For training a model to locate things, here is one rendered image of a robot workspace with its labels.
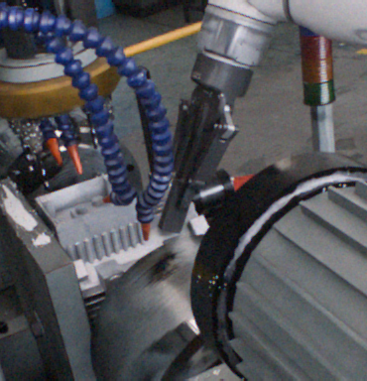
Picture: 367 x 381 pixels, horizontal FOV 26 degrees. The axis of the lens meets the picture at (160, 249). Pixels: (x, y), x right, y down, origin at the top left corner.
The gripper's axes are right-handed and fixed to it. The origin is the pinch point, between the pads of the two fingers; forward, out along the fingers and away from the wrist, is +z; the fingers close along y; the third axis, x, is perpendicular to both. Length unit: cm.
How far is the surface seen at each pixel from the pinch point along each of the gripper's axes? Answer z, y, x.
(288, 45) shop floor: -18, -352, 254
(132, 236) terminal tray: 5.4, -0.6, -4.8
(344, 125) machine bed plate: -9, -67, 79
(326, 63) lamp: -23, -33, 41
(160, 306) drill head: 3.5, 24.7, -13.1
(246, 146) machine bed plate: 3, -74, 58
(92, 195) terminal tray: 3.7, -10.5, -7.4
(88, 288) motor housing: 12.8, 1.1, -9.6
